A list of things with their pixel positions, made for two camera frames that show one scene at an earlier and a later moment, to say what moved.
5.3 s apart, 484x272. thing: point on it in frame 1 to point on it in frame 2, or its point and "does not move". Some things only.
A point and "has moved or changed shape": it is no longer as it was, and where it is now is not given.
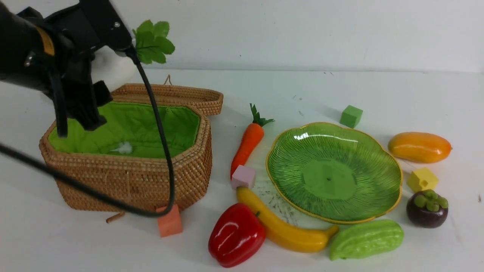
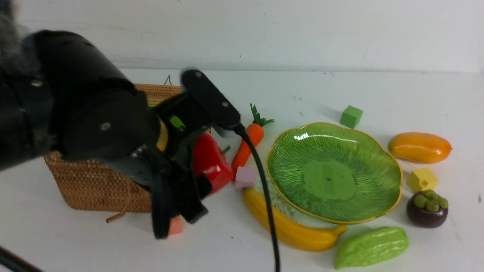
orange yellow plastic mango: [419, 147] does not move
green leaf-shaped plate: [338, 173] does not move
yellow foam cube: [422, 178] does not move
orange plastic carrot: [252, 138] does not move
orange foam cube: [170, 224] does not move
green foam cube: [351, 116] does not move
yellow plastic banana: [301, 239] has moved or changed shape
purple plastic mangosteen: [426, 209] does not move
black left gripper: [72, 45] to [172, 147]
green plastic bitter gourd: [366, 238] has moved or changed shape
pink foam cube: [243, 176] does not move
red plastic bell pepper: [238, 235] to [210, 159]
